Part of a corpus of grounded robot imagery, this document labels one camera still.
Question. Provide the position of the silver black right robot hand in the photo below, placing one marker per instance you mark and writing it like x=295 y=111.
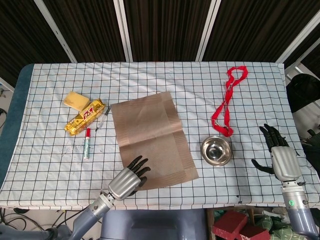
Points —
x=285 y=162

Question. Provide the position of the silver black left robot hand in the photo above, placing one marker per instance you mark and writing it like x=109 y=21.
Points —
x=125 y=182

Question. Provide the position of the brown woven placemat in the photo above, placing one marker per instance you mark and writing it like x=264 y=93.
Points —
x=147 y=125

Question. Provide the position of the metal bowl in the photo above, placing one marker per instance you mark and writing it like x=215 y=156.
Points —
x=216 y=151

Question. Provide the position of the grey-blue robot torso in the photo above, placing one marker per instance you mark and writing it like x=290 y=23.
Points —
x=150 y=225

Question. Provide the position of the red-capped whiteboard marker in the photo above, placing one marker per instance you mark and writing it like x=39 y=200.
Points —
x=87 y=146

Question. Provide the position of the green patterned cloth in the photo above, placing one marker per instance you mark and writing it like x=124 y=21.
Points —
x=277 y=225

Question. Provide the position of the clear pen with black cap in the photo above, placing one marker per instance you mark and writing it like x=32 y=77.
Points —
x=101 y=121

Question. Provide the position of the black bag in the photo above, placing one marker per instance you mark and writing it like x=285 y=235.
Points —
x=303 y=92

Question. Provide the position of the gold biscuit packet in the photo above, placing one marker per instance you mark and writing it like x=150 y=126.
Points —
x=85 y=117

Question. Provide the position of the red box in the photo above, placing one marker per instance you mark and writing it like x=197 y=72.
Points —
x=230 y=222

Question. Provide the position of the yellow sponge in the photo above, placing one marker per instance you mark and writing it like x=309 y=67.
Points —
x=75 y=100

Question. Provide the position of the white black-checked tablecloth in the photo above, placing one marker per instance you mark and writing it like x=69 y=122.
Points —
x=155 y=80

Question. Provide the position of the white metal frame post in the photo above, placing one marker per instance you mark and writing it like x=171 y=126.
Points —
x=56 y=30
x=297 y=40
x=208 y=30
x=123 y=30

